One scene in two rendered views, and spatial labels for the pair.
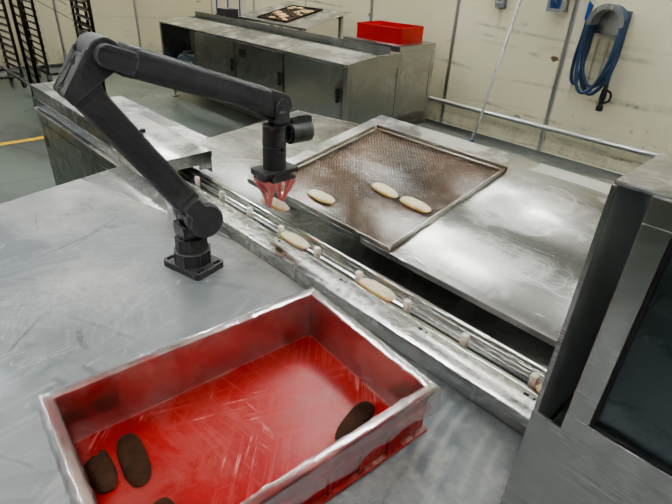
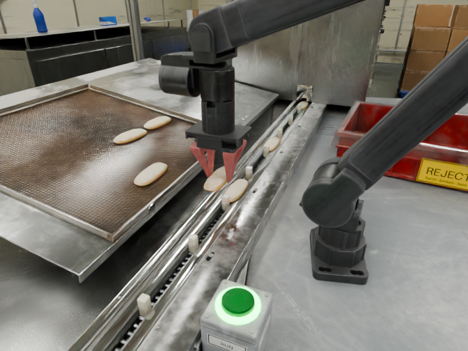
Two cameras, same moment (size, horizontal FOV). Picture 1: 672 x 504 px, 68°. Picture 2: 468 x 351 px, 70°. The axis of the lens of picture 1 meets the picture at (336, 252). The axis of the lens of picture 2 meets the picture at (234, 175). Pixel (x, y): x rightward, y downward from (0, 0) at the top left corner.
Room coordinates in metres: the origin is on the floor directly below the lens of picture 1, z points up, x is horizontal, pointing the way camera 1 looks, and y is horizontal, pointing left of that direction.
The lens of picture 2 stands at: (1.35, 0.68, 1.23)
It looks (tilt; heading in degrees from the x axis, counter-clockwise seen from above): 28 degrees down; 247
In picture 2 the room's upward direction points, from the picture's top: straight up
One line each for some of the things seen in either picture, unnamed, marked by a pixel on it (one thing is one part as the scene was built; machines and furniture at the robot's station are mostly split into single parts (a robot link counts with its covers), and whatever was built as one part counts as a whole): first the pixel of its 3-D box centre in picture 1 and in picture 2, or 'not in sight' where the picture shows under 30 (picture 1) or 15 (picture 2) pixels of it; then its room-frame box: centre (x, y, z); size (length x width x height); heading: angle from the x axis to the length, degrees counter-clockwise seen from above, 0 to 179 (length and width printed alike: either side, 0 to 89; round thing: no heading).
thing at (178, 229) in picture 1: (196, 218); (332, 199); (1.02, 0.32, 0.94); 0.09 x 0.05 x 0.10; 130
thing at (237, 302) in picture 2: not in sight; (237, 303); (1.23, 0.42, 0.90); 0.04 x 0.04 x 0.02
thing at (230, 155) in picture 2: (272, 188); (222, 157); (1.15, 0.17, 0.97); 0.07 x 0.07 x 0.09; 45
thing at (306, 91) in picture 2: not in sight; (304, 92); (0.58, -0.40, 0.90); 0.06 x 0.01 x 0.06; 135
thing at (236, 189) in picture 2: (294, 239); (235, 189); (1.09, 0.10, 0.86); 0.10 x 0.04 x 0.01; 45
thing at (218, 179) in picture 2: (275, 202); (219, 176); (1.15, 0.16, 0.93); 0.10 x 0.04 x 0.01; 45
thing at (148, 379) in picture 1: (247, 414); (433, 142); (0.51, 0.12, 0.88); 0.49 x 0.34 x 0.10; 130
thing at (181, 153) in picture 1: (106, 119); not in sight; (1.91, 0.92, 0.89); 1.25 x 0.18 x 0.09; 45
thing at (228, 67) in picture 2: (276, 134); (214, 82); (1.15, 0.16, 1.10); 0.07 x 0.06 x 0.07; 130
